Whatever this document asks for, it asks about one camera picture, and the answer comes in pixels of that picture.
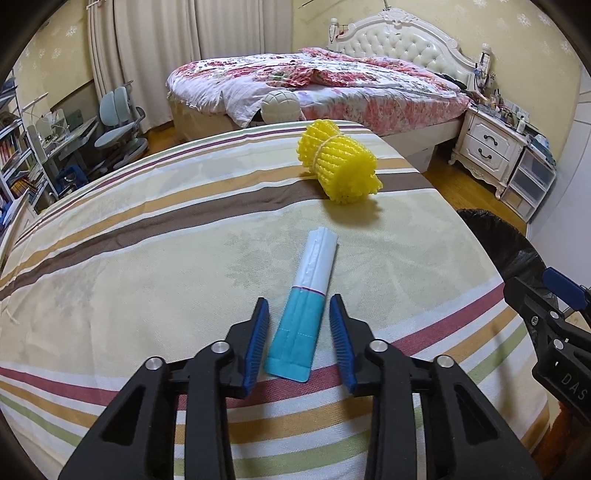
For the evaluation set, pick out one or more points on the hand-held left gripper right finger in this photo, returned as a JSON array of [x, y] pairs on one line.
[[341, 344]]

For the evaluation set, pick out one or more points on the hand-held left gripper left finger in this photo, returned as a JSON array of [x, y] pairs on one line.
[[256, 344]]

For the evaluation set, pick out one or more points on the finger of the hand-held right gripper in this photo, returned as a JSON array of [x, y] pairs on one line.
[[531, 302], [563, 286]]

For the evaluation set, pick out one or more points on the blue and white packet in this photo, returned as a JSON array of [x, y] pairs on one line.
[[300, 323]]

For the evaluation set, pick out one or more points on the black lined trash bin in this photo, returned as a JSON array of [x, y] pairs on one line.
[[498, 240]]

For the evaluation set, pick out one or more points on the person's orange clothing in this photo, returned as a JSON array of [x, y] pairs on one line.
[[556, 424]]

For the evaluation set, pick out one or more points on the clear plastic drawer unit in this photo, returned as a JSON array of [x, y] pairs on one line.
[[528, 184]]

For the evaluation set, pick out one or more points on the pile of items on drawers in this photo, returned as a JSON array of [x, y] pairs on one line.
[[542, 147]]

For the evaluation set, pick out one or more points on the white nightstand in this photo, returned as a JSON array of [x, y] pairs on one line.
[[485, 147]]

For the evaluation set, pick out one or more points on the white box under bed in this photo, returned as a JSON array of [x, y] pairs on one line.
[[421, 159]]

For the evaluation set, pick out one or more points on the yellow foam net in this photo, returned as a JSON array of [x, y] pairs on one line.
[[337, 161]]

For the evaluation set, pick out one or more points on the clutter of small bottles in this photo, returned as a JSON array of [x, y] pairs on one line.
[[498, 108]]

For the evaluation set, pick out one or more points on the dark clothes on bed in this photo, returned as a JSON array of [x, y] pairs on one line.
[[450, 79]]

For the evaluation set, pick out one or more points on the white volleyball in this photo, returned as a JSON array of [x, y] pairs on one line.
[[280, 106]]

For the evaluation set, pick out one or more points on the blue plastic crate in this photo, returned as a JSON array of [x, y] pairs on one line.
[[73, 176]]

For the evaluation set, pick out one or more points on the bed with floral quilt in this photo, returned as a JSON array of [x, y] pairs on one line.
[[369, 92]]

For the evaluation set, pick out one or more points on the grey-blue office chair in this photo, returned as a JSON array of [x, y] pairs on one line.
[[117, 110]]

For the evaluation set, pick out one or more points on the glass study desk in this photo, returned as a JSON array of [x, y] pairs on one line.
[[64, 138]]

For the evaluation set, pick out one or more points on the white tufted headboard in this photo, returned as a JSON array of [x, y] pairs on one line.
[[406, 41]]

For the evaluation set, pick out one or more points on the white bookshelf with books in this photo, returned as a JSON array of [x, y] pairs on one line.
[[14, 157]]

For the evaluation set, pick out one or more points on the beige curtain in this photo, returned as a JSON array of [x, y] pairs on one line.
[[161, 50]]

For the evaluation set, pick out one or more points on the white desk lamp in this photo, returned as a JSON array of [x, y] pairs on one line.
[[36, 101]]

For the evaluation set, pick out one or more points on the white bed frame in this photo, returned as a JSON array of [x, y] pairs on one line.
[[425, 138]]

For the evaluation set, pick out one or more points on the white wooden bed rail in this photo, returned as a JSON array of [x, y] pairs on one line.
[[18, 221]]

